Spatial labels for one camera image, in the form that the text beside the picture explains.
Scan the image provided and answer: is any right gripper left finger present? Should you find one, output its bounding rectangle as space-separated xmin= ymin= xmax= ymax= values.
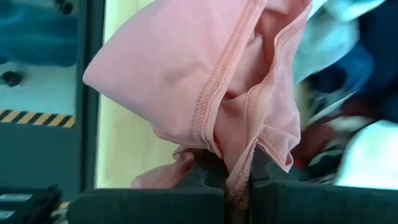
xmin=155 ymin=151 xmax=226 ymax=224

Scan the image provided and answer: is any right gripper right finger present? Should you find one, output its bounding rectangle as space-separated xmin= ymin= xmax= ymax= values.
xmin=250 ymin=146 xmax=327 ymax=224

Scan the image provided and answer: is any rose pink garment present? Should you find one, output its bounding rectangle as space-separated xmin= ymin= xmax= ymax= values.
xmin=82 ymin=0 xmax=313 ymax=203

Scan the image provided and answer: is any red garment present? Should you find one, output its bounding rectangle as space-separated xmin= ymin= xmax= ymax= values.
xmin=290 ymin=99 xmax=371 ymax=170

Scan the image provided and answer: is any yellow black hazard tape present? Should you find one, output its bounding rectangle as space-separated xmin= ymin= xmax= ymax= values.
xmin=0 ymin=108 xmax=77 ymax=129

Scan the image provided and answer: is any navy blue garment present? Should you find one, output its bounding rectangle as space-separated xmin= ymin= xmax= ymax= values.
xmin=306 ymin=0 xmax=398 ymax=124

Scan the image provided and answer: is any blue-green blurred object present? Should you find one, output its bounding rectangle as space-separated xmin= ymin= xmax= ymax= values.
xmin=0 ymin=7 xmax=78 ymax=68

